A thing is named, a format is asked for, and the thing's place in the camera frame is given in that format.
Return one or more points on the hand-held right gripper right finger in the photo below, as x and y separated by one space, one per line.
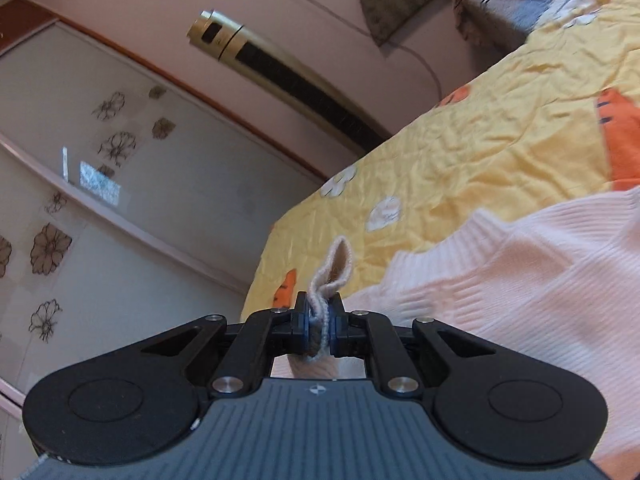
336 321

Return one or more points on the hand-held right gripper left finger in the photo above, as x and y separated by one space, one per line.
301 321

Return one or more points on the white ribbed knit sweater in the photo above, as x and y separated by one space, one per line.
500 290

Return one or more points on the floral sliding door wardrobe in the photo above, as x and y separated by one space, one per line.
150 210

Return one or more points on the gold standing air conditioner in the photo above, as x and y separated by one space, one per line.
295 80

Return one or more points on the yellow carrot print quilt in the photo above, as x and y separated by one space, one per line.
500 130

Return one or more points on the blue grey striped pillow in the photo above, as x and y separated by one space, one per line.
505 5

